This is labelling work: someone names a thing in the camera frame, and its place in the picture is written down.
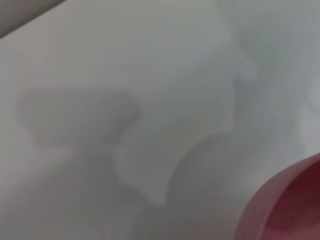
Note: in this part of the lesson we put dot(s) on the pink bowl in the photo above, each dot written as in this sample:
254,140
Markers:
295,205

